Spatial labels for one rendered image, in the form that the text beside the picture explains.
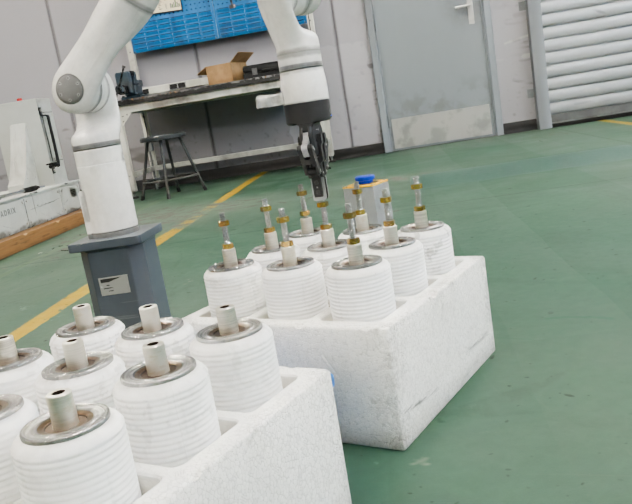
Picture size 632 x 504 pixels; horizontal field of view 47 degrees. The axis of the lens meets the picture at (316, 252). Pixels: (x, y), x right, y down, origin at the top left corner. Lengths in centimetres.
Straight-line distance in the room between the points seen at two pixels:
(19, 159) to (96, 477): 422
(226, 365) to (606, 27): 591
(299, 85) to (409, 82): 516
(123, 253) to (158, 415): 76
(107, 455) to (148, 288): 84
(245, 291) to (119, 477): 56
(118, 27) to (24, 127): 349
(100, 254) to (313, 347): 56
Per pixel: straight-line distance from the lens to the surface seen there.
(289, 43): 117
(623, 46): 654
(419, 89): 631
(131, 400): 72
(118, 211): 146
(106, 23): 142
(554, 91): 641
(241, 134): 644
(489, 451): 103
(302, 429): 83
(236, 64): 602
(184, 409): 72
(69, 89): 145
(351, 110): 632
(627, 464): 100
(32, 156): 487
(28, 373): 89
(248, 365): 80
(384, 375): 101
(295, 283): 109
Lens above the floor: 48
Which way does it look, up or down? 11 degrees down
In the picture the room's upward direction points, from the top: 9 degrees counter-clockwise
